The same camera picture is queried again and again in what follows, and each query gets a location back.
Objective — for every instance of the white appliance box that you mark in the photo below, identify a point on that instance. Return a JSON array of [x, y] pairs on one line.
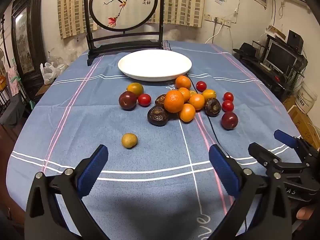
[[305, 100]]

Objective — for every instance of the checked beige curtain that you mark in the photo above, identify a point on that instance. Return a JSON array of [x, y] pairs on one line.
[[185, 2]]

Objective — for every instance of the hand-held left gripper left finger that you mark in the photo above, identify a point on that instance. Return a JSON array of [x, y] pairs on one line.
[[93, 170]]

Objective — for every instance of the black computer desk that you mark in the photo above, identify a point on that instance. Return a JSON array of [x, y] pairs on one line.
[[262, 77]]

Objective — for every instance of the large orange mandarin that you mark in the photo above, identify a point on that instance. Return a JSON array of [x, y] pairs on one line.
[[174, 101]]

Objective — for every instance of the small orange mandarin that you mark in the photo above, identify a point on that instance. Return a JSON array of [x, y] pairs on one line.
[[196, 101], [183, 82], [187, 112], [186, 93]]

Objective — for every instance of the white plastic bag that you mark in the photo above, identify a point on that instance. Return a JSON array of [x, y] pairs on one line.
[[48, 73]]

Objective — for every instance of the black hat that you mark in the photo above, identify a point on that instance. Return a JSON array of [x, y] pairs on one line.
[[246, 50]]

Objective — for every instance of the cardboard box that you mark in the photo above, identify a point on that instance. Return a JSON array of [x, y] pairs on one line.
[[300, 122]]

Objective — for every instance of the dark wooden framed panel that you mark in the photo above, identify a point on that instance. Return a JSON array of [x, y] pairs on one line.
[[25, 42]]

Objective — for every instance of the yellow-orange kumquat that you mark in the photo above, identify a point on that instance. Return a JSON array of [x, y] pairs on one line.
[[209, 94]]

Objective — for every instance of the olive-yellow round fruit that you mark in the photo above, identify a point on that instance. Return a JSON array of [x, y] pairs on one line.
[[129, 140]]

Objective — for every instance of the round embroidered bird screen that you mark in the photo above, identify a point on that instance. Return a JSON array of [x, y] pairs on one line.
[[125, 5]]

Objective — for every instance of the dark red plum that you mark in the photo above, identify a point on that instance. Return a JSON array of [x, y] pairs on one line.
[[229, 120], [127, 100]]

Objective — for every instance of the black speaker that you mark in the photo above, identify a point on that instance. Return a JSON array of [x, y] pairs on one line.
[[295, 40]]

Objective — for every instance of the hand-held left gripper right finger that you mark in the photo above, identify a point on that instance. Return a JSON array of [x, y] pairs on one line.
[[222, 170]]

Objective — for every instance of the red cherry tomato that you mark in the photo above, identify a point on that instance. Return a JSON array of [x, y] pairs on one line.
[[201, 86], [227, 105], [228, 96], [144, 99]]

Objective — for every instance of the green-yellow tangerine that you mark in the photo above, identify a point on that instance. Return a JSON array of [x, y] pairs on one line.
[[135, 89]]

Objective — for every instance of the person's right hand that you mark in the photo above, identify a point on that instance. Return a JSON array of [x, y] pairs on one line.
[[305, 213]]

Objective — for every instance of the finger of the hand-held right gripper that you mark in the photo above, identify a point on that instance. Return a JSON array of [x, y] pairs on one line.
[[285, 137], [260, 152]]

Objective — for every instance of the white oval plate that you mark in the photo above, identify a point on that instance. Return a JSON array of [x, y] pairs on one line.
[[155, 63]]

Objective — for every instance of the wall socket strip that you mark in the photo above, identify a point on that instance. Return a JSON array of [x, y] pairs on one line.
[[207, 17]]

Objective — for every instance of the computer monitor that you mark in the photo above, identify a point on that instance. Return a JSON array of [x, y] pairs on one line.
[[280, 56]]

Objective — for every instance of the blue striped tablecloth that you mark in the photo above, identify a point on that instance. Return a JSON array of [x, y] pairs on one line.
[[150, 160]]

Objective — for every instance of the small yellow fruit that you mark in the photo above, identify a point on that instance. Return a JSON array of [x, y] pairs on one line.
[[193, 93]]

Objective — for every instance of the dark wrinkled passion fruit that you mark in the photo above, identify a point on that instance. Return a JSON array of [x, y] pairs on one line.
[[161, 100], [212, 107], [157, 115]]

